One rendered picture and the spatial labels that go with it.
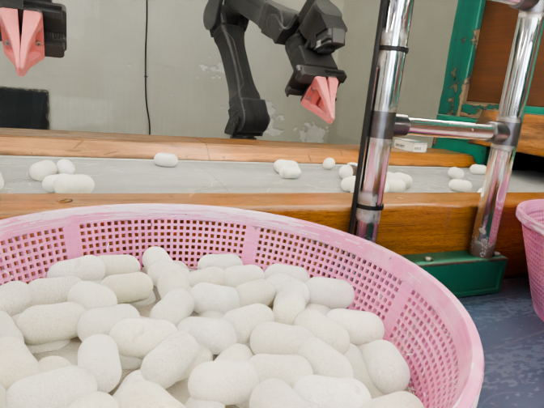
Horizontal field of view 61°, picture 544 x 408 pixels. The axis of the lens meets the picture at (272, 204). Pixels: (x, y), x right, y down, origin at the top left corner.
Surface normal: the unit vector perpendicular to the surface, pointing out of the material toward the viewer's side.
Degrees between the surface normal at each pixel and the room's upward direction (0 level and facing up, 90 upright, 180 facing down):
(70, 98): 90
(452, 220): 90
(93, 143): 45
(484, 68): 90
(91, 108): 90
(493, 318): 0
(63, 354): 0
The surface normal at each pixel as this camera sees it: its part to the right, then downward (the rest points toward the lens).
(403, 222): 0.40, 0.26
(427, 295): -0.93, -0.31
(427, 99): -0.91, 0.02
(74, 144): 0.35, -0.50
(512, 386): 0.10, -0.97
